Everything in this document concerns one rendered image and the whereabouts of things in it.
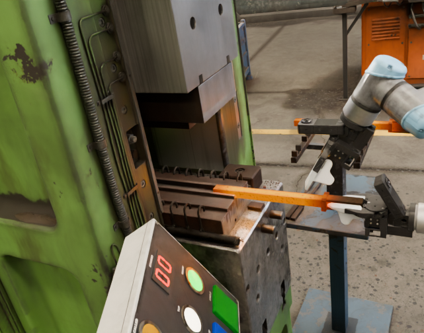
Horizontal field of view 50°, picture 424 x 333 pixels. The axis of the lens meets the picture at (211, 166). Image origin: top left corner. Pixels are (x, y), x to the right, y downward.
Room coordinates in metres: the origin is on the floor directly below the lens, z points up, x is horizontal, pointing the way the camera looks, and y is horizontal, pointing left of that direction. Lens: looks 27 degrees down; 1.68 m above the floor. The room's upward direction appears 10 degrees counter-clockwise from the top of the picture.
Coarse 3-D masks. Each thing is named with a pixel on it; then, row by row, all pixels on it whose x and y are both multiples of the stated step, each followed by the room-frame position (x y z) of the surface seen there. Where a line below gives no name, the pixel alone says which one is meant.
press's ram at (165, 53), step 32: (128, 0) 1.04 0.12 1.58; (160, 0) 1.00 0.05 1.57; (192, 0) 1.07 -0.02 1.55; (224, 0) 1.21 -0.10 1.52; (128, 32) 1.05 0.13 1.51; (160, 32) 1.01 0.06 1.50; (192, 32) 1.05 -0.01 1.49; (224, 32) 1.19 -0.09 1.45; (160, 64) 1.02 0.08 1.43; (192, 64) 1.02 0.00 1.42; (224, 64) 1.16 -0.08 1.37
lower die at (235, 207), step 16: (160, 176) 1.33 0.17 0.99; (176, 176) 1.31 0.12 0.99; (192, 176) 1.29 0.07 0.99; (160, 192) 1.23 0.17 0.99; (176, 192) 1.21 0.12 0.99; (192, 192) 1.18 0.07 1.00; (208, 192) 1.16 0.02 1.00; (176, 208) 1.13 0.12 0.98; (192, 208) 1.12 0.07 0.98; (208, 208) 1.10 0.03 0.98; (224, 208) 1.07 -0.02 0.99; (240, 208) 1.14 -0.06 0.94; (176, 224) 1.11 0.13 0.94; (192, 224) 1.08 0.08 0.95; (208, 224) 1.05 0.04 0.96; (224, 224) 1.04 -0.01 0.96
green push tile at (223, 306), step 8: (216, 288) 0.71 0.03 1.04; (216, 296) 0.68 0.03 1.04; (224, 296) 0.70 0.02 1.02; (216, 304) 0.66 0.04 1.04; (224, 304) 0.68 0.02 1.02; (232, 304) 0.70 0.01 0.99; (216, 312) 0.64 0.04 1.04; (224, 312) 0.66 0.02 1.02; (232, 312) 0.68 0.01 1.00; (224, 320) 0.64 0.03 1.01; (232, 320) 0.66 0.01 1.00; (232, 328) 0.64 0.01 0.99
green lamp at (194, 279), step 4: (188, 272) 0.69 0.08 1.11; (192, 272) 0.70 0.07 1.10; (188, 276) 0.68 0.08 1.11; (192, 276) 0.68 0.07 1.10; (196, 276) 0.69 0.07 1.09; (192, 280) 0.67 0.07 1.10; (196, 280) 0.68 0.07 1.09; (200, 280) 0.70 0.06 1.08; (192, 284) 0.67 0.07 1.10; (196, 284) 0.67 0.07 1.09; (200, 284) 0.68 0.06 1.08; (196, 288) 0.66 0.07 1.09; (200, 288) 0.67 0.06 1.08
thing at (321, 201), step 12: (228, 192) 1.14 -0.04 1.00; (240, 192) 1.12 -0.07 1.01; (252, 192) 1.10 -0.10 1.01; (264, 192) 1.09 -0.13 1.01; (276, 192) 1.08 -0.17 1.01; (288, 192) 1.07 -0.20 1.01; (324, 192) 1.03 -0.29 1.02; (300, 204) 1.03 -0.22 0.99; (312, 204) 1.01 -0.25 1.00; (324, 204) 0.99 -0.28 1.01; (360, 204) 0.95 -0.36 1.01
